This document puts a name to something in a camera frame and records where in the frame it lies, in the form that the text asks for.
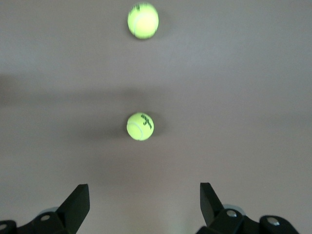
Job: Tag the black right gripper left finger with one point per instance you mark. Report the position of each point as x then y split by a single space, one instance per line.
73 209

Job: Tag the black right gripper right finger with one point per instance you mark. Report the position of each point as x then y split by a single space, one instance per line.
213 212

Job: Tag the yellow tennis ball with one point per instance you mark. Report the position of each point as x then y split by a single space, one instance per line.
137 130
143 23

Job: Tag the brown table cover sheet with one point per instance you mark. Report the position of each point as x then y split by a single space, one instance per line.
243 73

